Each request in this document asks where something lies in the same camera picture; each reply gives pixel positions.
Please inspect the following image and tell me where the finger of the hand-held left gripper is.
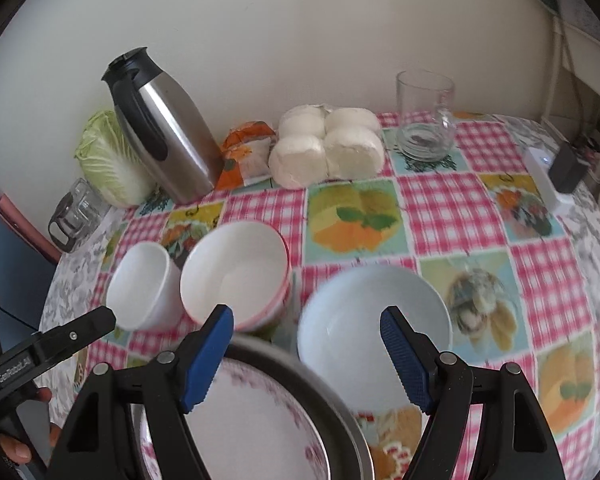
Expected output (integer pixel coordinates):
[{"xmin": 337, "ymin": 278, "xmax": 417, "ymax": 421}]
[{"xmin": 27, "ymin": 306, "xmax": 117, "ymax": 378}]

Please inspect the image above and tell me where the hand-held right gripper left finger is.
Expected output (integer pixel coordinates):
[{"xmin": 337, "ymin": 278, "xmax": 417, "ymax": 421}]
[{"xmin": 50, "ymin": 304, "xmax": 235, "ymax": 480}]

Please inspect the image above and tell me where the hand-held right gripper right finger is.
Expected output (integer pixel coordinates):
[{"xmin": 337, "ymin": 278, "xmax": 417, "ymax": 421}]
[{"xmin": 379, "ymin": 305, "xmax": 566, "ymax": 480}]

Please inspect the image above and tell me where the pale blue bowl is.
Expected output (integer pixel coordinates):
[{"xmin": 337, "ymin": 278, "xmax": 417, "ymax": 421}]
[{"xmin": 296, "ymin": 264, "xmax": 453, "ymax": 413}]

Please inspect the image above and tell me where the pink floral round plate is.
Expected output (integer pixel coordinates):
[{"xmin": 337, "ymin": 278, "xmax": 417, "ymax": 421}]
[{"xmin": 140, "ymin": 360, "xmax": 331, "ymax": 480}]

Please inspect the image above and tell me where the small white bowl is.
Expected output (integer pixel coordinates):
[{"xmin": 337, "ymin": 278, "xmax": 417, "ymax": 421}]
[{"xmin": 105, "ymin": 242, "xmax": 183, "ymax": 332}]

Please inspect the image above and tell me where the strawberry print bowl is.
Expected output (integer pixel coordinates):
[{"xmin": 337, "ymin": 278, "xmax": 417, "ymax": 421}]
[{"xmin": 180, "ymin": 221, "xmax": 291, "ymax": 333}]

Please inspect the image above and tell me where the round steel plate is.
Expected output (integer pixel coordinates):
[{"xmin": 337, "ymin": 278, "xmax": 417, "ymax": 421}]
[{"xmin": 130, "ymin": 336, "xmax": 372, "ymax": 480}]

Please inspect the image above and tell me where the person's left hand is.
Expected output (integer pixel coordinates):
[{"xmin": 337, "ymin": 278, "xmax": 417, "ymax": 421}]
[{"xmin": 0, "ymin": 386, "xmax": 62, "ymax": 467}]

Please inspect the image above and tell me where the blue pink-edged chair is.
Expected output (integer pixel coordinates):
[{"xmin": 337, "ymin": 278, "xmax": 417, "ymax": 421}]
[{"xmin": 0, "ymin": 175, "xmax": 63, "ymax": 331}]

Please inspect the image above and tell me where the clear glass tumbler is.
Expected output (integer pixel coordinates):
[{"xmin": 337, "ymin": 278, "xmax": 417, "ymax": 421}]
[{"xmin": 67, "ymin": 177, "xmax": 106, "ymax": 226}]

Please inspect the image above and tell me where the pink checked printed tablecloth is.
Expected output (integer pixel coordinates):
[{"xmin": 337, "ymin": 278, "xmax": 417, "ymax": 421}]
[{"xmin": 77, "ymin": 110, "xmax": 600, "ymax": 480}]

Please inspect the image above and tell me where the napa cabbage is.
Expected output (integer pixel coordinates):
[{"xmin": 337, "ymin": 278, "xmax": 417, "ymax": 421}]
[{"xmin": 75, "ymin": 110, "xmax": 156, "ymax": 208}]

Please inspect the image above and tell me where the orange snack packet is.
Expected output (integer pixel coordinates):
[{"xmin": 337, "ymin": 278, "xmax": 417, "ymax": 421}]
[{"xmin": 215, "ymin": 120, "xmax": 278, "ymax": 192}]

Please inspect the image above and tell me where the clear glass mug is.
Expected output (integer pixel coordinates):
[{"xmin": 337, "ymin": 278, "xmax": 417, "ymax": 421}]
[{"xmin": 396, "ymin": 70, "xmax": 457, "ymax": 162}]

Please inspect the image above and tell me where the steel thermos jug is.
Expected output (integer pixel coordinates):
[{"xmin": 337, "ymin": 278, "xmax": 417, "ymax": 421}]
[{"xmin": 101, "ymin": 47, "xmax": 226, "ymax": 206}]

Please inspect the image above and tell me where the black charger adapter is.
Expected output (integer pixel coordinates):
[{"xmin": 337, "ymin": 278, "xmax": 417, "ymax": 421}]
[{"xmin": 547, "ymin": 141, "xmax": 588, "ymax": 193}]

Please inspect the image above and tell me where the white wooden chair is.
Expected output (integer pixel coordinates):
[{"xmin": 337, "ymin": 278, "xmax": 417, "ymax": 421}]
[{"xmin": 542, "ymin": 10, "xmax": 600, "ymax": 186}]

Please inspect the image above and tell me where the glass teapot with black handle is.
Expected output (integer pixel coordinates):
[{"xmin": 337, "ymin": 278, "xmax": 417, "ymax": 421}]
[{"xmin": 47, "ymin": 192, "xmax": 88, "ymax": 253}]

